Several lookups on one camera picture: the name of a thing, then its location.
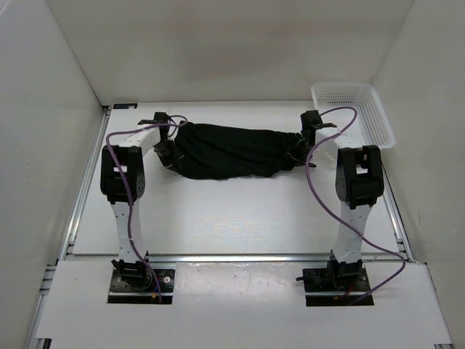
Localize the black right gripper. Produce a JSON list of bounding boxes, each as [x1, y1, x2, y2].
[[284, 133, 316, 168]]

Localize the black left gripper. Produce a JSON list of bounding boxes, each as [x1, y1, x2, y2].
[[153, 140, 182, 174]]

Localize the black shorts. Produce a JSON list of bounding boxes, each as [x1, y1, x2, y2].
[[170, 122, 294, 180]]

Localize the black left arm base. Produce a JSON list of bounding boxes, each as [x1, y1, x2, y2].
[[107, 260, 176, 305]]

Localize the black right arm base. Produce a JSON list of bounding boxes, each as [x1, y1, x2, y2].
[[295, 260, 374, 307]]

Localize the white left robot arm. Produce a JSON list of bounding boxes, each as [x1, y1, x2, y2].
[[100, 123, 182, 264]]

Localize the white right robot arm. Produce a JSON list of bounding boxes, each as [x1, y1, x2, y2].
[[306, 145, 384, 291]]

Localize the white plastic mesh basket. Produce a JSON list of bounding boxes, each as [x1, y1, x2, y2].
[[311, 82, 395, 149]]

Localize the dark label sticker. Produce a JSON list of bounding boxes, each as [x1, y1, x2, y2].
[[113, 103, 138, 110]]

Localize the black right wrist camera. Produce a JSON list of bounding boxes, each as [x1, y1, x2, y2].
[[300, 110, 336, 130]]

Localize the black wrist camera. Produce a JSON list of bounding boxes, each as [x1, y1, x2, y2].
[[300, 110, 336, 130], [137, 111, 171, 127]]

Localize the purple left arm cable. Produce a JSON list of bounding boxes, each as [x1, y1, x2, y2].
[[106, 115, 190, 305]]

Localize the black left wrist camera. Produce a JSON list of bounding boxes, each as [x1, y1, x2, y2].
[[137, 111, 171, 127]]

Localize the aluminium table edge rail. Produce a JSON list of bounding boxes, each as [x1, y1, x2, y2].
[[64, 253, 400, 263]]

